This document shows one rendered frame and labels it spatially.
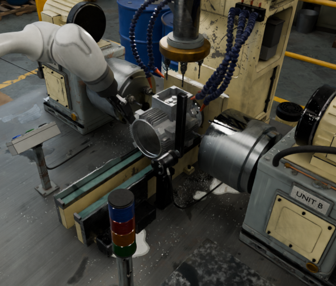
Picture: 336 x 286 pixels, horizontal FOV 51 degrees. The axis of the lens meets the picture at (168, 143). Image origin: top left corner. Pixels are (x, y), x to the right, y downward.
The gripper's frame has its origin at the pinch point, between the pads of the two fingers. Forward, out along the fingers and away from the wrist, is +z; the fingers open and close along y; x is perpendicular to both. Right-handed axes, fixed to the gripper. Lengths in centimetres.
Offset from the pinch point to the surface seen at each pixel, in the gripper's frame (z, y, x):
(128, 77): 3.1, 14.9, -14.8
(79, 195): 2.8, -2.9, 32.4
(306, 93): 232, 23, -181
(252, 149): 3.3, -44.1, -11.0
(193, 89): 12.4, -7.0, -25.8
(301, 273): 25, -72, 10
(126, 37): 113, 155, -96
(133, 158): 16.1, -2.0, 9.3
